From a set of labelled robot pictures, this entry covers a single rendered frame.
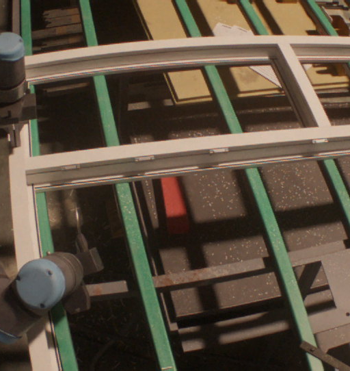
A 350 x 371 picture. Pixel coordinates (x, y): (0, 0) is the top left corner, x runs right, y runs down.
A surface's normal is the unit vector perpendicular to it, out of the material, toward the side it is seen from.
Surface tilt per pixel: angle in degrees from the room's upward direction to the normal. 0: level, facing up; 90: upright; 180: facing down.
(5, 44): 5
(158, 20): 0
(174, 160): 90
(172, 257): 0
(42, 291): 38
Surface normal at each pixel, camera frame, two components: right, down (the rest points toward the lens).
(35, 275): -0.08, -0.03
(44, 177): 0.19, 0.76
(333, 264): 0.06, -0.63
